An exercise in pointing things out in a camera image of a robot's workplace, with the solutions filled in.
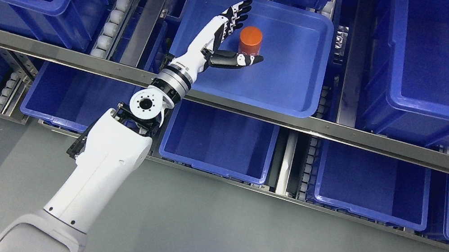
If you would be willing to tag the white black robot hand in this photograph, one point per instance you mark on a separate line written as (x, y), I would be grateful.
(204, 50)

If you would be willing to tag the orange cylindrical capacitor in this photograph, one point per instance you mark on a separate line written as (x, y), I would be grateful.
(250, 40)

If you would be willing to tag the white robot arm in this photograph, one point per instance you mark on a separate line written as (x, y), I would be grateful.
(112, 148)

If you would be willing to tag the steel shelf rack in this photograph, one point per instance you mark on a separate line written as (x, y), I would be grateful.
(18, 50)

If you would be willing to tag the blue bin lower middle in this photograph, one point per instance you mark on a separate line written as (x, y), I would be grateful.
(220, 142)

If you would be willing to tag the shallow blue tray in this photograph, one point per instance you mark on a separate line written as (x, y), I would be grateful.
(296, 47)

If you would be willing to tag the blue bin upper right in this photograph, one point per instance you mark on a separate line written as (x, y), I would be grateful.
(407, 93)

